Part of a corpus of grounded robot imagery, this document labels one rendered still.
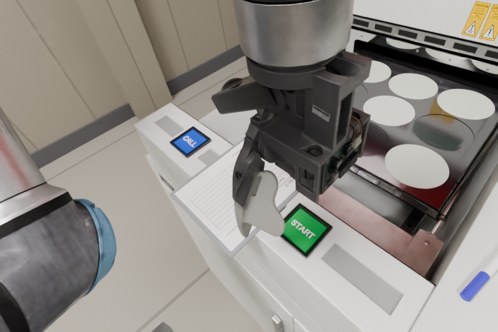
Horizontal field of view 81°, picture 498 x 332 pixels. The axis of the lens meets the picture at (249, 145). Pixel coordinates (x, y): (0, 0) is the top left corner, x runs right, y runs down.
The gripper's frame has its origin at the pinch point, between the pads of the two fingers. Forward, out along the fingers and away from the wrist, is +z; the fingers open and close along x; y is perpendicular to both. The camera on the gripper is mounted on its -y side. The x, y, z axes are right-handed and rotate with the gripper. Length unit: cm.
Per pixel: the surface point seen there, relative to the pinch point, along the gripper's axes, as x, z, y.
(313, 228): 0.8, 5.6, 4.0
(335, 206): 10.3, 14.1, 1.7
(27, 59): -9, 36, -186
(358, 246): 2.8, 6.1, 9.5
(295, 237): -1.7, 5.6, 3.1
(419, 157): 27.3, 12.2, 7.5
